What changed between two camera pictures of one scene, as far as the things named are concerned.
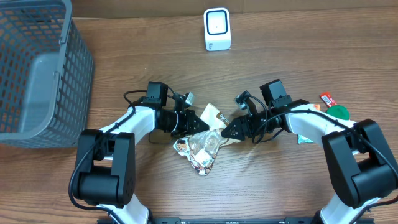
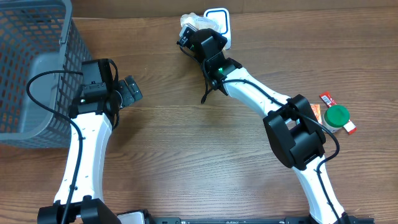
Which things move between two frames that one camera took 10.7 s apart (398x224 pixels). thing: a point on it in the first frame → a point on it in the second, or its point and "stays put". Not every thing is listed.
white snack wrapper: x=201 y=149 → x=201 y=22
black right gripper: x=244 y=127 → x=193 y=37
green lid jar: x=339 y=111 stays put
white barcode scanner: x=217 y=29 stays put
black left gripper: x=187 y=121 → x=131 y=90
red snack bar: x=328 y=99 stays put
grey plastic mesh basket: x=46 y=70 stays put
